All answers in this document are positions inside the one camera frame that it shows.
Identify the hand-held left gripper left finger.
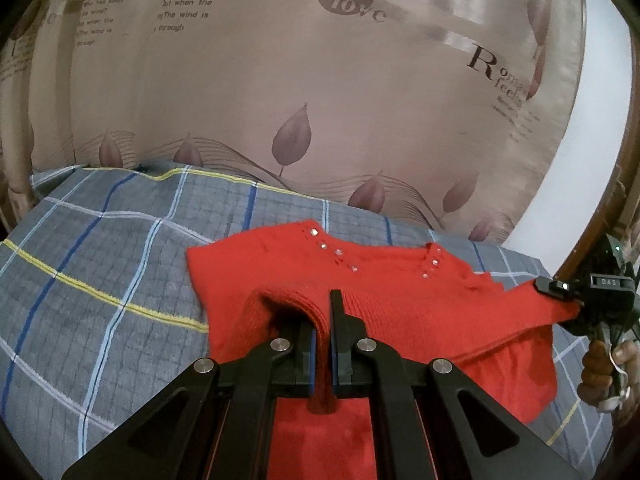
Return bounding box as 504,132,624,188
60,320,318,480

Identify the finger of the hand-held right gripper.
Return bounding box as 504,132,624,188
534,276,582,307

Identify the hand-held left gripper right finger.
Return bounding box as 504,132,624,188
329,289,583,480

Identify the red knit sweater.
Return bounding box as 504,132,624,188
185,220,583,480

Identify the person's right hand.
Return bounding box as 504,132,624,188
576,339,640,411

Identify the grey plaid blanket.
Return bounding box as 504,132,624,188
0,160,616,480

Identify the beige leaf print curtain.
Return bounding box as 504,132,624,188
0,0,588,261

